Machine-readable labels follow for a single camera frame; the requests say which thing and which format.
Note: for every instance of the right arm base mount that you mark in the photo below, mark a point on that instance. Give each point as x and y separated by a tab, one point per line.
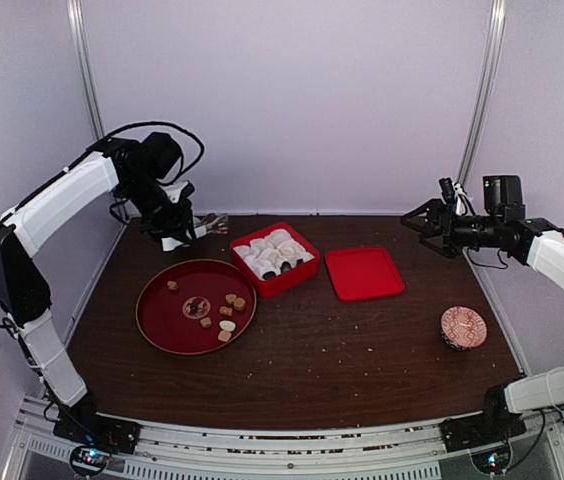
486	440

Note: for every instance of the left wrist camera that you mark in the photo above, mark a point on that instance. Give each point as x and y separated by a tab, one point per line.
179	191

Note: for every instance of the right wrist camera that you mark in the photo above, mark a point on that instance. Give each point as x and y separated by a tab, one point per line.
454	195

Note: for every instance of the red patterned small dish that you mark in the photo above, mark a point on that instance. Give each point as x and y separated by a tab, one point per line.
463	329

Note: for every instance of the red square tin box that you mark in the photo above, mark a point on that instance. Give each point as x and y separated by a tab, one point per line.
271	274

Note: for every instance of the aluminium front rail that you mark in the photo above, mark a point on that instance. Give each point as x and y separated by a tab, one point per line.
406	450

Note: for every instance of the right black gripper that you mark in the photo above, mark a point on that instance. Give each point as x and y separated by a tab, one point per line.
436	209

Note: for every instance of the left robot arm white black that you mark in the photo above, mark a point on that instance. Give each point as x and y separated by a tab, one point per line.
149	175

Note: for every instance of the white oval chocolate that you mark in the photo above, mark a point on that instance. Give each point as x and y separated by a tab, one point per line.
227	325
288	249

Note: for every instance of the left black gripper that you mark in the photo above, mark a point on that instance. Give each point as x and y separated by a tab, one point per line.
175	227

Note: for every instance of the silver serving tongs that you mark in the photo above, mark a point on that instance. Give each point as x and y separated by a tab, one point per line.
211	224

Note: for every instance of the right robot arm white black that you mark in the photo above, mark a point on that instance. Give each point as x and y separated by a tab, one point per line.
535	243

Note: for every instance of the round red tray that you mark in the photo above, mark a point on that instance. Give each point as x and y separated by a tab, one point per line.
170	321

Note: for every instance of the red tin lid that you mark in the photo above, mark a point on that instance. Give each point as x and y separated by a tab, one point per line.
363	273

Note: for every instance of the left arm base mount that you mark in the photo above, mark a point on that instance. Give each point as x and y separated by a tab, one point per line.
94	448

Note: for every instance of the tan block chocolate lower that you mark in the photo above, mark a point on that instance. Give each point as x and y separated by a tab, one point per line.
224	336

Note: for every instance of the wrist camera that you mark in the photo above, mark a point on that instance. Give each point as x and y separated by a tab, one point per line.
454	195
179	191

